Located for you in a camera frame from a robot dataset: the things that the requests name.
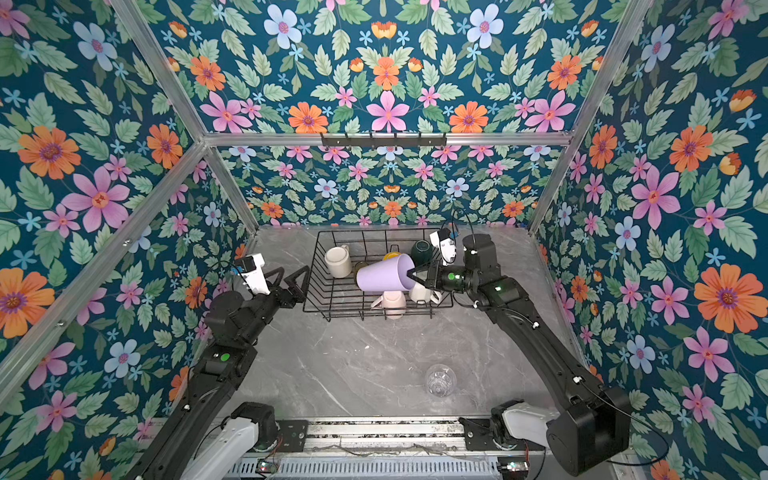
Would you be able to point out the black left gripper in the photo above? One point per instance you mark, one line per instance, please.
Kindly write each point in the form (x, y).
(293, 296)

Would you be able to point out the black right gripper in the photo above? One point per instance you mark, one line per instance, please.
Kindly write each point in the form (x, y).
(432, 279)

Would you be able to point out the lilac plastic cup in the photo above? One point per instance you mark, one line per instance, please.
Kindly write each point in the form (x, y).
(386, 275)

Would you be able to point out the cream faceted mug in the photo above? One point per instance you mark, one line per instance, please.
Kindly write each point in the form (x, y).
(421, 294)

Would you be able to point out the dark green mug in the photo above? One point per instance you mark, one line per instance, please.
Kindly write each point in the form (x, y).
(421, 253)

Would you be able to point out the white mug pink handle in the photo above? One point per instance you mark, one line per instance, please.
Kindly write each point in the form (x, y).
(392, 304)

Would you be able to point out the white mug red inside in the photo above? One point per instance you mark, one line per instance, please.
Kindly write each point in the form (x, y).
(338, 261)

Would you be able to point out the clear glass cup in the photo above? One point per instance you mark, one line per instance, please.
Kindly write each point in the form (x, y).
(440, 380)

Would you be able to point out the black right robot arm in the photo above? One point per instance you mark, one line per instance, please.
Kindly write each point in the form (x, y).
(589, 422)

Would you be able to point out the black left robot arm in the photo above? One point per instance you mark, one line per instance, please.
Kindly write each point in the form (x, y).
(178, 451)

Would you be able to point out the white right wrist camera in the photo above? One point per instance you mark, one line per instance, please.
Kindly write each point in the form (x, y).
(443, 241)

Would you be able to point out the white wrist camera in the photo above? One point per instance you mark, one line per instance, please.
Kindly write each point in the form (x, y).
(443, 241)
(250, 270)

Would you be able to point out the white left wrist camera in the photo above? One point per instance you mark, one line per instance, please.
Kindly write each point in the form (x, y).
(250, 270)

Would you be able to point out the black wire dish rack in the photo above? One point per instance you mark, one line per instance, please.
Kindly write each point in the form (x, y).
(336, 298)

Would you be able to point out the black hook rail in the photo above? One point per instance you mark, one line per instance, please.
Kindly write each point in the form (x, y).
(371, 140)

